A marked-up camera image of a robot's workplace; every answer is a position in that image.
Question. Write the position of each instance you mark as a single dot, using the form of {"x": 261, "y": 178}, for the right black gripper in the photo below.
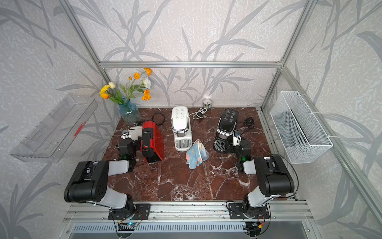
{"x": 245, "y": 140}

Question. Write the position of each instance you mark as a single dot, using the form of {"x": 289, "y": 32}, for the blue pink patterned cloth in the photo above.
{"x": 197, "y": 154}

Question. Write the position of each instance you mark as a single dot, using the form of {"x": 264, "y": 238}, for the black coffee machine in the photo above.
{"x": 223, "y": 142}

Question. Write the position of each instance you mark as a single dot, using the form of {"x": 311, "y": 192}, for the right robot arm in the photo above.
{"x": 273, "y": 177}

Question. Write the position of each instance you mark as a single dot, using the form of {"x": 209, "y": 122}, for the blue glass vase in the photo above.
{"x": 129, "y": 112}

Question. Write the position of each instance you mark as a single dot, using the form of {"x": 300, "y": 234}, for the white coffee machine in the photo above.
{"x": 181, "y": 127}

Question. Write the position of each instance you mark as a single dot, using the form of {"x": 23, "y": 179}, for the white wire mesh basket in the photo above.
{"x": 302, "y": 136}

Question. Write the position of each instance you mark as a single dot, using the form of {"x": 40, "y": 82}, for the tin can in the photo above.
{"x": 207, "y": 104}

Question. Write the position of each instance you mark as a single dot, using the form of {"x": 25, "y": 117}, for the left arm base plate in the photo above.
{"x": 139, "y": 211}

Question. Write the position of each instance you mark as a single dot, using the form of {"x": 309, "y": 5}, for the orange yellow artificial flowers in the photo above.
{"x": 139, "y": 82}

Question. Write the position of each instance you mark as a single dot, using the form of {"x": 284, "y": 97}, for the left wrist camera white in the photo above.
{"x": 126, "y": 134}

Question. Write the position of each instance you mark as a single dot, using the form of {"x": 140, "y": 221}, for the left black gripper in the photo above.
{"x": 137, "y": 143}

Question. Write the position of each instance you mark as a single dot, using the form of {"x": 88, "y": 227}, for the aluminium front rail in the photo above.
{"x": 190, "y": 211}

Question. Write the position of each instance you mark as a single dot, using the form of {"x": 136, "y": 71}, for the clear plastic wall shelf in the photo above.
{"x": 49, "y": 141}

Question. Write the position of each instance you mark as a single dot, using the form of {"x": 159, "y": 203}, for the white glove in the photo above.
{"x": 135, "y": 131}

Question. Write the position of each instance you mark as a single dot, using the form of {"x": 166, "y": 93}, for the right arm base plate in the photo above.
{"x": 241, "y": 210}

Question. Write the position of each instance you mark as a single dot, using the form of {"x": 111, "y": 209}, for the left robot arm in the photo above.
{"x": 89, "y": 182}

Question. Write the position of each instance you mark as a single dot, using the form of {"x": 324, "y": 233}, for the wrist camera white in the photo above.
{"x": 126, "y": 134}
{"x": 236, "y": 137}

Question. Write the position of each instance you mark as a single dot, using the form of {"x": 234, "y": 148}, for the red coffee machine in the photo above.
{"x": 152, "y": 143}

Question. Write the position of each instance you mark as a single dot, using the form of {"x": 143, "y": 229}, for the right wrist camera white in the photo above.
{"x": 236, "y": 137}

